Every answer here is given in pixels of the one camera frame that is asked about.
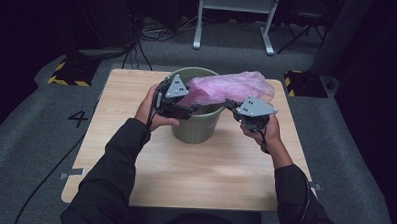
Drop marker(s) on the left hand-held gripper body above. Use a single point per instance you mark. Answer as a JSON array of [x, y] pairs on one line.
[[170, 104]]

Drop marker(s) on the grey curtain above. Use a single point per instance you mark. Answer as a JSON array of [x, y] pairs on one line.
[[342, 33]]

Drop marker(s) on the white metal desk frame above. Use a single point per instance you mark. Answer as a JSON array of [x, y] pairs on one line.
[[237, 3]]

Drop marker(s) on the green plastic bucket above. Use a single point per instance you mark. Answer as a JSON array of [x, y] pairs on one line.
[[195, 132]]

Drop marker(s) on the black tripod stand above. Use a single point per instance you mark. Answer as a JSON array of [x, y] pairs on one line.
[[302, 29]]

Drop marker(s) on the person's left hand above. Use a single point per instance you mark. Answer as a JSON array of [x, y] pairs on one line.
[[148, 117]]

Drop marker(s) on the pink plastic bag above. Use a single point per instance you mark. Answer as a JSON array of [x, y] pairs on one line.
[[220, 87]]

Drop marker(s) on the person's right hand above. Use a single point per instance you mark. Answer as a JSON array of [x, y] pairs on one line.
[[270, 138]]

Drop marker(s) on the black equipment box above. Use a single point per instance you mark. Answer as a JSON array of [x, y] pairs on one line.
[[113, 15], [167, 4]]

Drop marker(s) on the small metal table bracket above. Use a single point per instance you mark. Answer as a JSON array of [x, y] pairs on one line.
[[72, 173]]

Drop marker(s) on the black yellow striped stand base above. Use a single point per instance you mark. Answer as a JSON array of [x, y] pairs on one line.
[[306, 84], [72, 72]]

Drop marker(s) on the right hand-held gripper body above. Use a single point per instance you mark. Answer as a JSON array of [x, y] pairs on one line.
[[255, 110]]

